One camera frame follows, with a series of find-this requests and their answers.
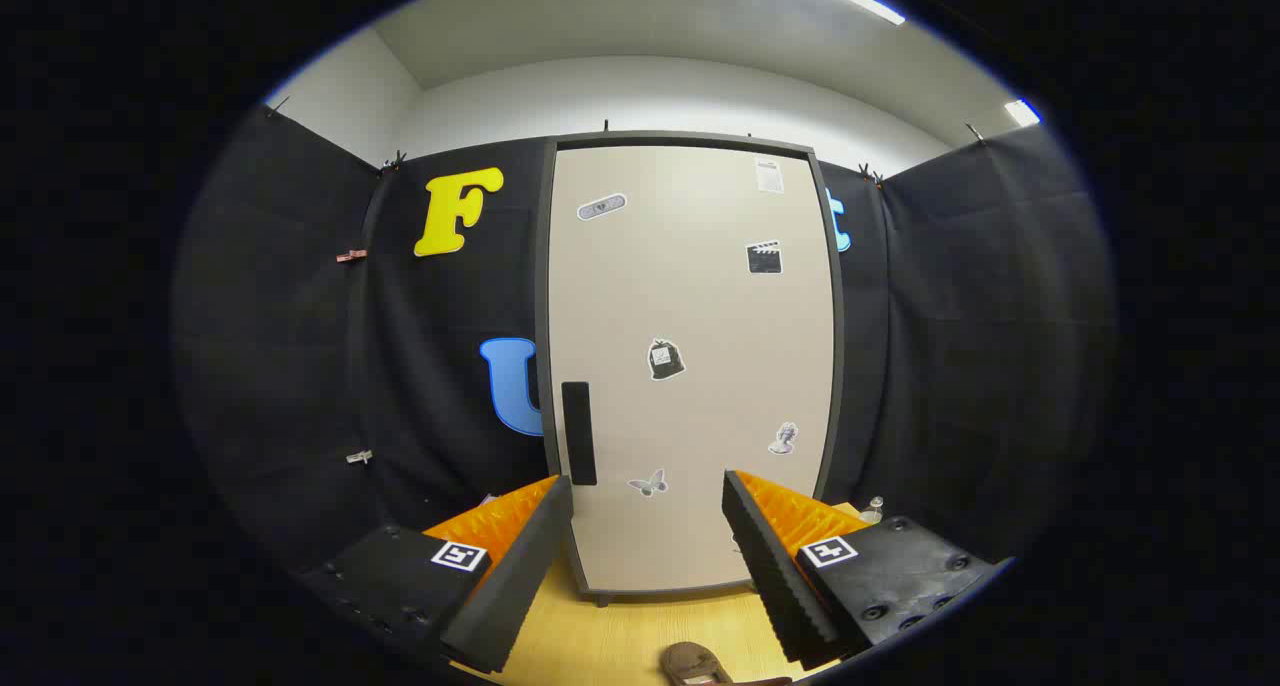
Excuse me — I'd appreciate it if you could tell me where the brown fuzzy shoe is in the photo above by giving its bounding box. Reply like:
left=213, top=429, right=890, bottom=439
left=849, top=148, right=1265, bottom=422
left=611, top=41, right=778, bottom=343
left=662, top=642, right=736, bottom=686

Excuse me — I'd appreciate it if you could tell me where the black door handle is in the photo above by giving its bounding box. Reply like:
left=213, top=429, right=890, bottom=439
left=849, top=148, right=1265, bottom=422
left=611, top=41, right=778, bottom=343
left=561, top=381, right=598, bottom=487

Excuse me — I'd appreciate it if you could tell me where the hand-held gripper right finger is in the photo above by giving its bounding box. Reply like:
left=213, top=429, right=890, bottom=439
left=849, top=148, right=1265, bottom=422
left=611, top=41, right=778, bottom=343
left=722, top=469, right=1016, bottom=672

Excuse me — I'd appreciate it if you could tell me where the black backdrop cloth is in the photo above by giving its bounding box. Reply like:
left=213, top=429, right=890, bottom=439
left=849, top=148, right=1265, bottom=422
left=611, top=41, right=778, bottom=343
left=170, top=106, right=1116, bottom=577

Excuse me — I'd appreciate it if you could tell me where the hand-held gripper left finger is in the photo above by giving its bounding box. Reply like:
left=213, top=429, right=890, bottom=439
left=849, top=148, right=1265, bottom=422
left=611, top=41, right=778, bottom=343
left=300, top=474, right=576, bottom=675

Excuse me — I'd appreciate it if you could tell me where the grey shoe cabinet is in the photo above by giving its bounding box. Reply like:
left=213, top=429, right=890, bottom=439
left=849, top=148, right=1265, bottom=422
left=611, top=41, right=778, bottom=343
left=535, top=131, right=846, bottom=607

